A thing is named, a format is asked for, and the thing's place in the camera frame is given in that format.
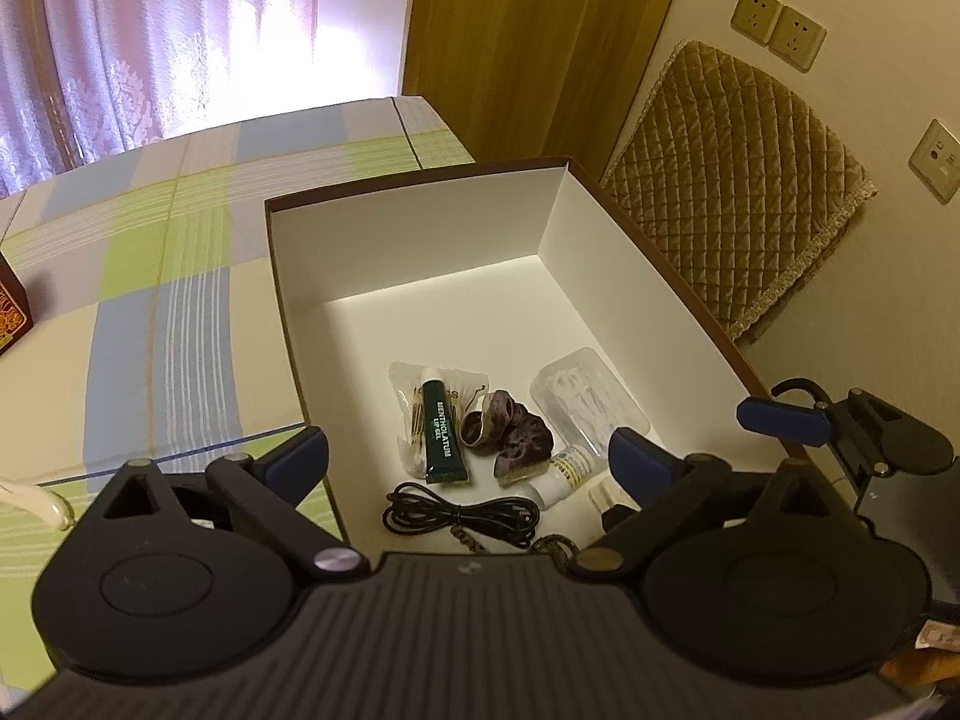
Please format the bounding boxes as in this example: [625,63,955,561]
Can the cotton swab bag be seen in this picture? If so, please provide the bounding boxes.
[389,362,488,484]

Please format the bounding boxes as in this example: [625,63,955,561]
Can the small white medicine bottle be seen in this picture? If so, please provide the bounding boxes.
[529,445,607,511]

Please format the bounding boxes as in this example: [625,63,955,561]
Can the small clear sachet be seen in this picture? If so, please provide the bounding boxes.
[587,478,635,515]

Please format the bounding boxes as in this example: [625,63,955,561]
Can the white electric toothbrush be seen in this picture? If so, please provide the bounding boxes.
[0,478,76,532]

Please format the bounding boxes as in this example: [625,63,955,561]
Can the single wall socket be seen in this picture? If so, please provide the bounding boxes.
[908,119,960,205]

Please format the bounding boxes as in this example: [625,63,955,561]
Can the dark purple scrunchie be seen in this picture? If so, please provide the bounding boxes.
[459,390,555,488]

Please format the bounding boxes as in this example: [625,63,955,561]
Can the green tube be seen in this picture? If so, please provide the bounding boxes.
[420,369,469,484]

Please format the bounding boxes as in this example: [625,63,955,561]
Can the wooden door panel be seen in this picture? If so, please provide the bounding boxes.
[402,0,672,176]

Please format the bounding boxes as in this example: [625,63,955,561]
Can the black cable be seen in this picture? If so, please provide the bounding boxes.
[380,479,542,548]

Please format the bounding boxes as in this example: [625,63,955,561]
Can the double wall socket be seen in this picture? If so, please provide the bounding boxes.
[731,0,827,73]

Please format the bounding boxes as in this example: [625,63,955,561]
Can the plaid tablecloth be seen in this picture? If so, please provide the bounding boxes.
[0,94,479,691]

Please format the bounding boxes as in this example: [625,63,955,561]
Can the clear plastic floss box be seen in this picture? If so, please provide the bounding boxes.
[530,348,651,458]

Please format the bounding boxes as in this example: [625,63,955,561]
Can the brown white cardboard box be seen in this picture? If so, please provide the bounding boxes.
[267,158,786,556]

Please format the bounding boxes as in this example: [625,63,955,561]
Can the quilted brown cushion cover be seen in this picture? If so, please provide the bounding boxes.
[602,41,877,343]

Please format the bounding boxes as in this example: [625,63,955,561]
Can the pink lace curtain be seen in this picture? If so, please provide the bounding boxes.
[0,0,418,200]

